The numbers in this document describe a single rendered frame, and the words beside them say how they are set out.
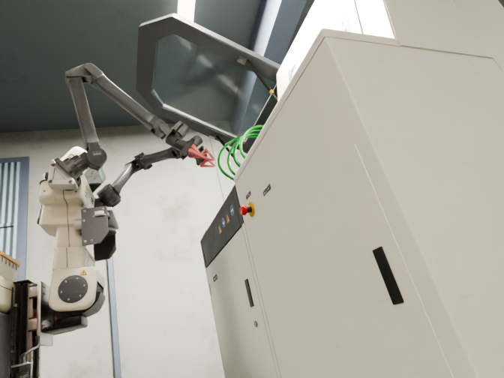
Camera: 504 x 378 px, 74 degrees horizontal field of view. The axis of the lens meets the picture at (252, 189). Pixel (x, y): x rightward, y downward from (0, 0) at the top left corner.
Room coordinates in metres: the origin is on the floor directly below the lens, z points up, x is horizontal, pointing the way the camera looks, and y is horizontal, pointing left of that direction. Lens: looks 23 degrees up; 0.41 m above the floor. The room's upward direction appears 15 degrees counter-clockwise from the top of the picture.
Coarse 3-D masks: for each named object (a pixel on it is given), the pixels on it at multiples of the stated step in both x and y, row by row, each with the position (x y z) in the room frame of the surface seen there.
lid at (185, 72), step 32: (160, 32) 1.20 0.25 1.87; (192, 32) 1.18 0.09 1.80; (160, 64) 1.41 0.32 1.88; (192, 64) 1.38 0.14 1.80; (224, 64) 1.36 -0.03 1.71; (256, 64) 1.32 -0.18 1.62; (160, 96) 1.64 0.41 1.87; (192, 96) 1.60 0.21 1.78; (224, 96) 1.57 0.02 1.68; (256, 96) 1.53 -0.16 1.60; (192, 128) 1.86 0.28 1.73; (224, 128) 1.83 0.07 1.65; (256, 128) 1.76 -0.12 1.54
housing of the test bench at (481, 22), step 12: (456, 0) 0.80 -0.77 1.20; (468, 0) 0.83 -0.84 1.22; (480, 0) 0.86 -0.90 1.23; (492, 0) 0.90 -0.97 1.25; (468, 12) 0.81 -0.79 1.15; (480, 12) 0.84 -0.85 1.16; (492, 12) 0.87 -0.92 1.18; (480, 24) 0.82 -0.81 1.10; (492, 24) 0.85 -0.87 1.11; (480, 36) 0.80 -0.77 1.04; (492, 36) 0.83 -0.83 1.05; (492, 48) 0.81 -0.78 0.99
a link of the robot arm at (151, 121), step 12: (96, 72) 1.06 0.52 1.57; (96, 84) 1.10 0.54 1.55; (108, 84) 1.12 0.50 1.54; (108, 96) 1.16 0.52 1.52; (120, 96) 1.16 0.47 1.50; (132, 108) 1.20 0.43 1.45; (144, 108) 1.23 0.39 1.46; (144, 120) 1.24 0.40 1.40; (156, 120) 1.26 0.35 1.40; (156, 132) 1.30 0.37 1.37
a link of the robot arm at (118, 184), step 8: (136, 160) 1.76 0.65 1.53; (128, 168) 1.73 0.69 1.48; (136, 168) 1.83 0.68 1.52; (120, 176) 1.67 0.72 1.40; (128, 176) 1.71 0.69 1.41; (112, 184) 1.58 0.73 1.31; (120, 184) 1.63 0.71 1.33; (104, 192) 1.52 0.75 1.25; (120, 192) 1.63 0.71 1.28; (120, 200) 1.60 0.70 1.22
